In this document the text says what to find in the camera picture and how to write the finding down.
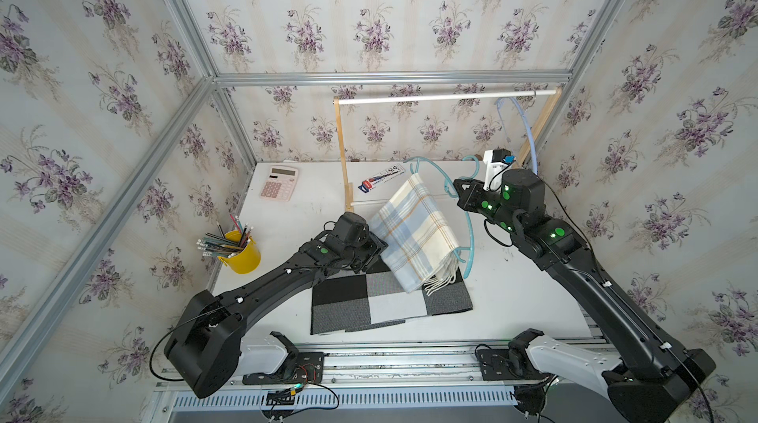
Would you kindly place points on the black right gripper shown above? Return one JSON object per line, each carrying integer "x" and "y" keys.
{"x": 472, "y": 193}

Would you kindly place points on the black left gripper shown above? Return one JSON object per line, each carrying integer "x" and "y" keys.
{"x": 377, "y": 248}

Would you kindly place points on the teal plastic hanger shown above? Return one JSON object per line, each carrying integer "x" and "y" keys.
{"x": 465, "y": 254}

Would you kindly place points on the blue cream plaid scarf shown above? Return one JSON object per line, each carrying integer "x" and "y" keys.
{"x": 422, "y": 252}

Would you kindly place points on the light blue plastic hanger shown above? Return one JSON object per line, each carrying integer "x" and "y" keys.
{"x": 527, "y": 128}

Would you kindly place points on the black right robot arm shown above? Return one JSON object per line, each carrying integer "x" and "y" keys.
{"x": 650, "y": 374}

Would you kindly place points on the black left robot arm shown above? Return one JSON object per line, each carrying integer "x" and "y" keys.
{"x": 204, "y": 347}

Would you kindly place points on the black grey checkered mat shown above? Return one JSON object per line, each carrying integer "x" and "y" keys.
{"x": 349, "y": 302}

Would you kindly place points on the red blue marker box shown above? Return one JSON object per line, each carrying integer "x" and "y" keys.
{"x": 372, "y": 181}

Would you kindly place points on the pink calculator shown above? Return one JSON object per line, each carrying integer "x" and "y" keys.
{"x": 280, "y": 183}

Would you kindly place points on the yellow pencil cup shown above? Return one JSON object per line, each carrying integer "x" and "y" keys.
{"x": 245, "y": 260}

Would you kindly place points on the wooden clothes rack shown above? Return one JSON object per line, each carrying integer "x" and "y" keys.
{"x": 406, "y": 123}

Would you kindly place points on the bundle of pencils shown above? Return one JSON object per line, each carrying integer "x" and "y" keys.
{"x": 226, "y": 244}

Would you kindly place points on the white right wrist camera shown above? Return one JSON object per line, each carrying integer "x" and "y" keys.
{"x": 496, "y": 161}

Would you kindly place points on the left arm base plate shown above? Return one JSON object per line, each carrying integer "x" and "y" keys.
{"x": 274, "y": 359}

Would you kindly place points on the aluminium mounting rail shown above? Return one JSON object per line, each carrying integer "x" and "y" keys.
{"x": 407, "y": 375}

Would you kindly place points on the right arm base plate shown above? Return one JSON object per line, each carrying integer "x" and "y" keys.
{"x": 512, "y": 362}

